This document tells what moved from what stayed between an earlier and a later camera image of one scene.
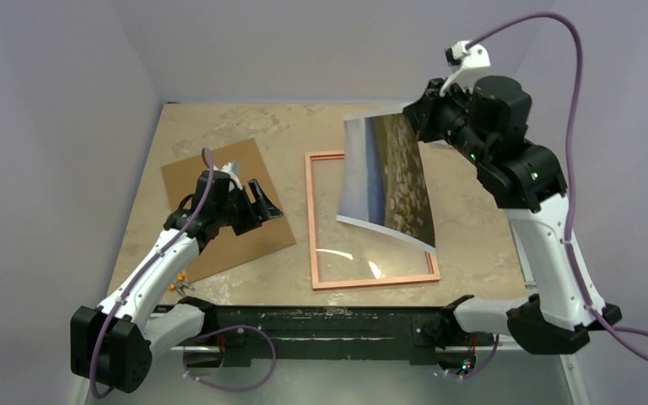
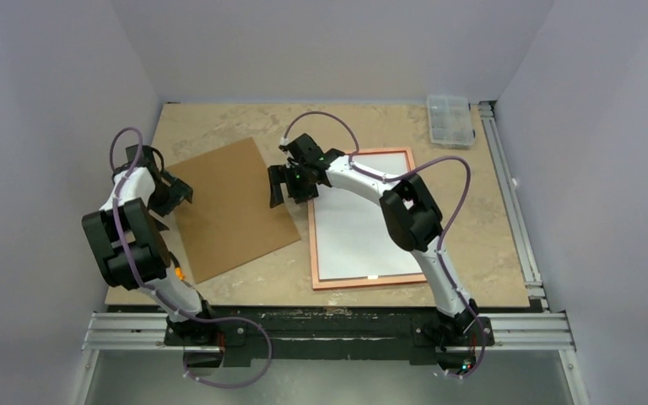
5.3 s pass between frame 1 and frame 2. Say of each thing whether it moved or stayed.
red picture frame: stayed
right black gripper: moved
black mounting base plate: stayed
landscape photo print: moved
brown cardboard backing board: stayed
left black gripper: moved
